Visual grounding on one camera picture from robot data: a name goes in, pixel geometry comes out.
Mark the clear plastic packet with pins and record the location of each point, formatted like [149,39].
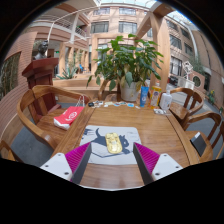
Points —
[160,111]

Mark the yellow flowering potted plant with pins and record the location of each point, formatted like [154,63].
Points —
[211,97]

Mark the grey cat-print mouse pad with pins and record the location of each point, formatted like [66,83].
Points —
[133,133]

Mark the blue squeeze tube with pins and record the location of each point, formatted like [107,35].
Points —
[144,96]

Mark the dark red wooden pedestal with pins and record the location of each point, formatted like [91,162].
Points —
[41,75]

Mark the black notebook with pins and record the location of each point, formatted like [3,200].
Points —
[199,144]

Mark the dark bust statue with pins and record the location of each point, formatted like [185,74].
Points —
[41,50]

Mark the wooden armchair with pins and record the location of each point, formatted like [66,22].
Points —
[180,111]
[6,151]
[101,90]
[46,128]
[206,116]

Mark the spiky agave plant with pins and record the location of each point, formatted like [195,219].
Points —
[68,74]

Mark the red paper bag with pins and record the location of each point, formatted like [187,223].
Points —
[68,117]

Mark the white sculpture on square base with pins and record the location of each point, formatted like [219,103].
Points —
[185,81]

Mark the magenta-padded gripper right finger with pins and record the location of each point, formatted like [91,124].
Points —
[165,165]

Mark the yellow bottle with orange cap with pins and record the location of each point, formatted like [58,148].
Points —
[155,96]

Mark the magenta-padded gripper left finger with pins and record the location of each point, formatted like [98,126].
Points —
[55,165]

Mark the leafy plant in white pot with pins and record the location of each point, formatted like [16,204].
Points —
[128,63]

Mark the white pump bottle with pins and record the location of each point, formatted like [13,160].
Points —
[165,101]

